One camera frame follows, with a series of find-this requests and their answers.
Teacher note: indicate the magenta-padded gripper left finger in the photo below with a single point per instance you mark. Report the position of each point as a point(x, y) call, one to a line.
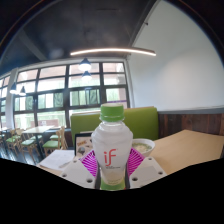
point(76, 173)

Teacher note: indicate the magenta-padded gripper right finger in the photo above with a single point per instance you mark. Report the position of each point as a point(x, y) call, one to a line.
point(148, 171)

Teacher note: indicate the clear green-capped drink bottle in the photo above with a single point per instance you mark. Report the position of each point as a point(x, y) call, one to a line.
point(111, 146)

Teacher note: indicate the white paper sheet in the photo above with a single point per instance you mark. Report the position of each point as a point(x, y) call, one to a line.
point(56, 159)

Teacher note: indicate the white ceramic bowl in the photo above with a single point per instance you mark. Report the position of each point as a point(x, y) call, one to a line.
point(145, 147)

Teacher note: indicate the sticker-covered black tablet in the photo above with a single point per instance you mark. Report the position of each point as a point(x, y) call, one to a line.
point(83, 143)

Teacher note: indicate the wooden chairs with green seats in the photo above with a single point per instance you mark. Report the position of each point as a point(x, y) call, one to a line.
point(51, 144)

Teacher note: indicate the green upholstered bench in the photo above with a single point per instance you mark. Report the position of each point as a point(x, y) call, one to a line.
point(143, 121)

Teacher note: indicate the wooden dining table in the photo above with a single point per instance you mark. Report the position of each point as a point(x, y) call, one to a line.
point(38, 129)

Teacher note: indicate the dark pendant ceiling lamps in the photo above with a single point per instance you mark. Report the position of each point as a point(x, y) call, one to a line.
point(84, 65)

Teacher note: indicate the curved linear ceiling light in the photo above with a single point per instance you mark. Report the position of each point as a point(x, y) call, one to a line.
point(113, 50)

